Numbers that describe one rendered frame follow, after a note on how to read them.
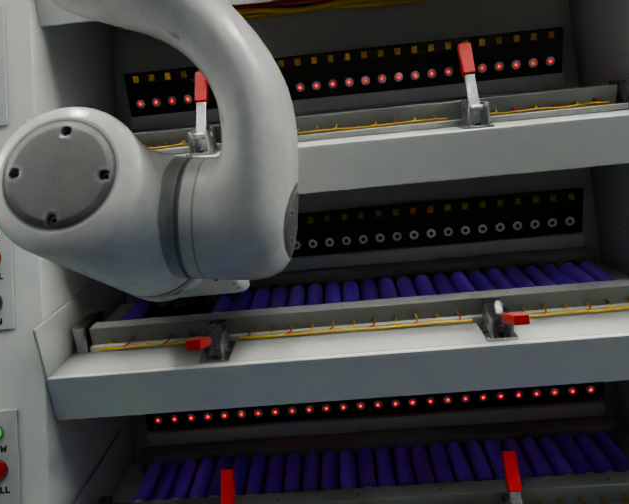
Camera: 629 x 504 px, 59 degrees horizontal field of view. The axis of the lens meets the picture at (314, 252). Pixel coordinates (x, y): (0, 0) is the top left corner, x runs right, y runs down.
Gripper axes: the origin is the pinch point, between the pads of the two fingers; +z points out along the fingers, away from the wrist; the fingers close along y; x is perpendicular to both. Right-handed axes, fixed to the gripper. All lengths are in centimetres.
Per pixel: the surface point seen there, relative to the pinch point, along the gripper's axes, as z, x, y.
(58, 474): -2.7, 17.6, 14.9
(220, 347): -5.9, 7.1, -1.9
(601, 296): -1.8, 4.6, -38.5
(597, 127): -8.5, -10.0, -38.1
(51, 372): -5.3, 8.1, 14.6
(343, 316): -1.8, 4.6, -13.4
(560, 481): 3.4, 21.9, -33.3
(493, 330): -5.7, 7.4, -26.8
